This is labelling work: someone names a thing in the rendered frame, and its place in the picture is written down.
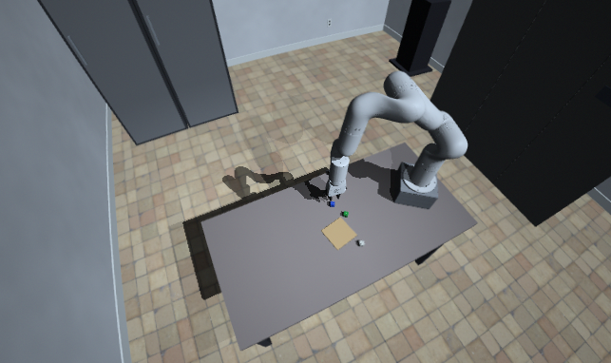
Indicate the beige flat mat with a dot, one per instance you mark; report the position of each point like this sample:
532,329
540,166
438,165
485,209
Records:
339,233

